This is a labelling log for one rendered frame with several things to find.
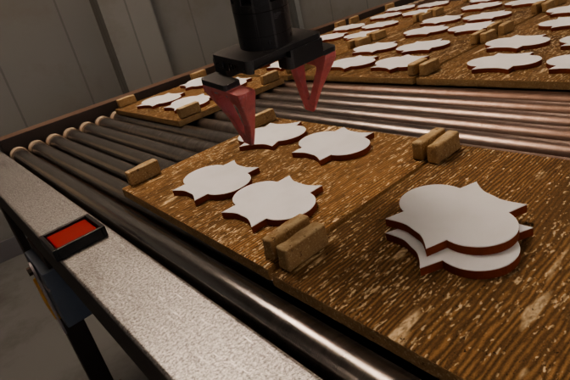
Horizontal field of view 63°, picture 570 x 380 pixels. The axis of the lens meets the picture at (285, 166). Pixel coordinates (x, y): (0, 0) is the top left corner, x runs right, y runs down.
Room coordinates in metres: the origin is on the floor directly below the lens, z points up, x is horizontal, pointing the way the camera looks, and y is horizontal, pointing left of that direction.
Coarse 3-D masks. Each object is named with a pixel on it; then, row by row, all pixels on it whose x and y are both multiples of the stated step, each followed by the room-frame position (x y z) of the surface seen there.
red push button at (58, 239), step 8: (80, 224) 0.64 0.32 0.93; (88, 224) 0.64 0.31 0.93; (56, 232) 0.63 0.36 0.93; (64, 232) 0.63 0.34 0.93; (72, 232) 0.62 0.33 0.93; (80, 232) 0.61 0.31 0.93; (48, 240) 0.62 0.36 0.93; (56, 240) 0.61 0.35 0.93; (64, 240) 0.60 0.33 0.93; (56, 248) 0.59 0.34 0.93
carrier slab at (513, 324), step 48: (528, 192) 0.43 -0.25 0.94; (336, 240) 0.43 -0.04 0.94; (384, 240) 0.41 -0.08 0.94; (528, 240) 0.35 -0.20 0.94; (288, 288) 0.37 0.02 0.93; (336, 288) 0.35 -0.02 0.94; (384, 288) 0.33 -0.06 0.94; (432, 288) 0.32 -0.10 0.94; (480, 288) 0.30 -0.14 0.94; (528, 288) 0.29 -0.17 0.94; (384, 336) 0.28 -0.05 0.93; (432, 336) 0.27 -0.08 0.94; (480, 336) 0.26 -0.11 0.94; (528, 336) 0.25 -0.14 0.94
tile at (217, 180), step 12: (204, 168) 0.71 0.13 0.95; (216, 168) 0.70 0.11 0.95; (228, 168) 0.69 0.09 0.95; (240, 168) 0.68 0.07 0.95; (252, 168) 0.66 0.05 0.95; (192, 180) 0.67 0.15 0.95; (204, 180) 0.66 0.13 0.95; (216, 180) 0.65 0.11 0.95; (228, 180) 0.64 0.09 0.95; (240, 180) 0.63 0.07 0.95; (180, 192) 0.65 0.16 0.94; (192, 192) 0.63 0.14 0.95; (204, 192) 0.62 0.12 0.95; (216, 192) 0.61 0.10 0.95; (228, 192) 0.60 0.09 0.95
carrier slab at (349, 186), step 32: (320, 128) 0.80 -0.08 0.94; (192, 160) 0.79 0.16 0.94; (224, 160) 0.75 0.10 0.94; (256, 160) 0.72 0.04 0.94; (288, 160) 0.68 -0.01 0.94; (352, 160) 0.63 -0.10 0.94; (384, 160) 0.60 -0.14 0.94; (416, 160) 0.57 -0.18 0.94; (128, 192) 0.71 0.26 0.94; (160, 192) 0.68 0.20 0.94; (352, 192) 0.53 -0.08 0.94; (384, 192) 0.52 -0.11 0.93; (192, 224) 0.54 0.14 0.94; (224, 224) 0.52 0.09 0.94; (256, 256) 0.43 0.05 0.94
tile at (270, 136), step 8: (256, 128) 0.86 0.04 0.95; (264, 128) 0.85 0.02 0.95; (272, 128) 0.84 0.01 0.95; (280, 128) 0.83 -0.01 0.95; (288, 128) 0.81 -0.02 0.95; (296, 128) 0.80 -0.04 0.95; (304, 128) 0.79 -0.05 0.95; (256, 136) 0.81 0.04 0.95; (264, 136) 0.80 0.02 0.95; (272, 136) 0.79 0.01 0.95; (280, 136) 0.78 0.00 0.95; (288, 136) 0.77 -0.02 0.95; (296, 136) 0.76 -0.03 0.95; (304, 136) 0.77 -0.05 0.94; (240, 144) 0.81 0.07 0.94; (248, 144) 0.78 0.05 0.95; (256, 144) 0.77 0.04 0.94; (264, 144) 0.76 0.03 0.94; (272, 144) 0.75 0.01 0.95; (280, 144) 0.76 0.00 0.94
